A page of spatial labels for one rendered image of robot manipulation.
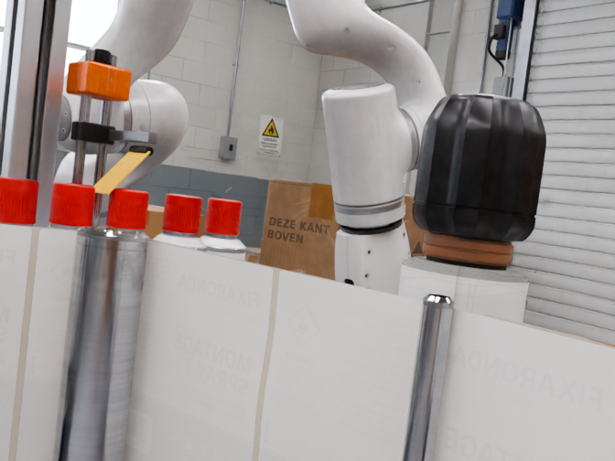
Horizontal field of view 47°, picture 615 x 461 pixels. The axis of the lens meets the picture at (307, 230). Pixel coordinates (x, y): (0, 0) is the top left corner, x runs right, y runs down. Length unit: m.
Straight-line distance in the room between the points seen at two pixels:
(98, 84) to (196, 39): 6.17
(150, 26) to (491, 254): 0.73
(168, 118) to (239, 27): 5.93
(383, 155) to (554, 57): 4.79
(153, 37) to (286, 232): 0.41
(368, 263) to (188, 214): 0.27
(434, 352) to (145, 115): 0.93
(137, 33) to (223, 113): 5.87
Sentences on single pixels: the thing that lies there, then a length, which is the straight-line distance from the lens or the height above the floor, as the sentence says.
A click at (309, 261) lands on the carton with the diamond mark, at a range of 1.22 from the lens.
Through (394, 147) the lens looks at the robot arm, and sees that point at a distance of 0.80.
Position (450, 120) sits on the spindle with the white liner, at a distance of 0.46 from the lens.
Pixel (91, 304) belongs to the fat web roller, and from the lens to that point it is 0.38.
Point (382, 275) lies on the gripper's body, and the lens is 0.84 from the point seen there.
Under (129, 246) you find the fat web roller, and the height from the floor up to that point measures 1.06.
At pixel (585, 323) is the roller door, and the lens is 5.18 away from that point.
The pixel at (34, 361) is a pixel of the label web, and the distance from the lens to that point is 0.43.
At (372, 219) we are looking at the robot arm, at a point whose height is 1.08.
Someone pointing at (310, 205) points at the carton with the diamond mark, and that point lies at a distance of 1.22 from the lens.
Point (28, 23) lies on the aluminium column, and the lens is 0.72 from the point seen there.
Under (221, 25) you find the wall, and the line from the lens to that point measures 6.99.
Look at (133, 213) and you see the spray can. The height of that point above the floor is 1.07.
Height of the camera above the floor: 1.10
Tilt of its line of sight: 3 degrees down
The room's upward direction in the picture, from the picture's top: 7 degrees clockwise
